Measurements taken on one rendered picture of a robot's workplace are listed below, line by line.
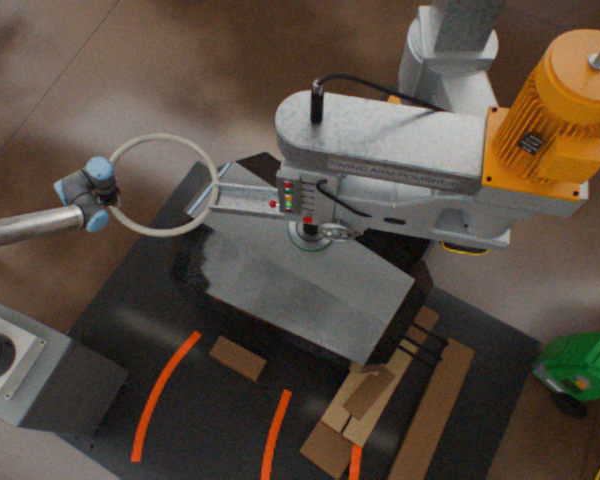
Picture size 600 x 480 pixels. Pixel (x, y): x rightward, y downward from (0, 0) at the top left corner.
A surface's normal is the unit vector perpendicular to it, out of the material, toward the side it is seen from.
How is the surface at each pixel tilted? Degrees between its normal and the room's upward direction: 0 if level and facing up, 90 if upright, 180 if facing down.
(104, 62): 0
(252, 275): 45
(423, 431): 0
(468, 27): 90
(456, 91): 0
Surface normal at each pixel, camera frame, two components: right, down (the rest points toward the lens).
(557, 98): -0.77, 0.59
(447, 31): 0.00, 0.92
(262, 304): -0.36, 0.29
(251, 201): -0.14, -0.40
